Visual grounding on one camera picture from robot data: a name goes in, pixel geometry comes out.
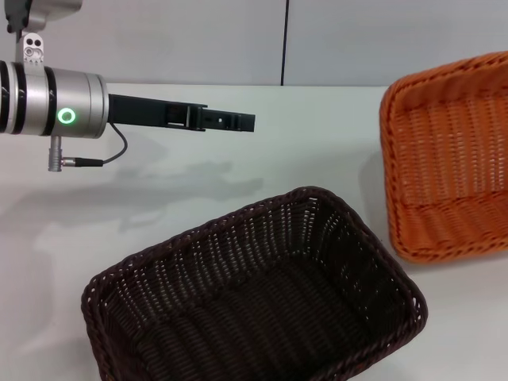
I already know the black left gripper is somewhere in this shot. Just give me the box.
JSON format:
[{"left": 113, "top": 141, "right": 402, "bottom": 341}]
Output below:
[{"left": 106, "top": 93, "right": 256, "bottom": 134}]

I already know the dark brown wicker basket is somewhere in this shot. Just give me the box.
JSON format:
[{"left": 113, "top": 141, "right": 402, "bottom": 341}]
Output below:
[{"left": 80, "top": 186, "right": 429, "bottom": 381}]

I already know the orange wicker basket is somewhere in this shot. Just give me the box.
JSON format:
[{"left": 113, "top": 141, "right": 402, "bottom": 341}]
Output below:
[{"left": 379, "top": 50, "right": 508, "bottom": 264}]

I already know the black cable with silver plug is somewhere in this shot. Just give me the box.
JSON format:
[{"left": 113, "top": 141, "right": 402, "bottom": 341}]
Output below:
[{"left": 47, "top": 121, "right": 129, "bottom": 173}]

